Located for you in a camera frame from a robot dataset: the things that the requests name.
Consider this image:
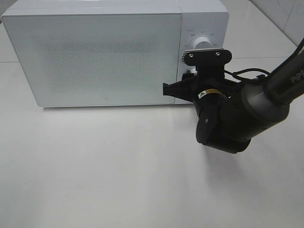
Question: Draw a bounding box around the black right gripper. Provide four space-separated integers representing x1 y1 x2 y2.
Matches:
162 72 238 105

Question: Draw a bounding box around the white microwave door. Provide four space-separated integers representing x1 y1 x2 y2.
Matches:
3 14 181 107

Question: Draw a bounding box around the white microwave oven body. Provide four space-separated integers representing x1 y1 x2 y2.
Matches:
1 0 229 105

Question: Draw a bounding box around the white dial knob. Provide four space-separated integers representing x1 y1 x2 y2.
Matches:
192 36 212 49
187 68 197 74

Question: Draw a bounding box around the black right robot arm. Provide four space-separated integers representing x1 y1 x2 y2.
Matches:
162 43 304 153

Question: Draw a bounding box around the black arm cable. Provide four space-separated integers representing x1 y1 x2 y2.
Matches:
223 68 271 84

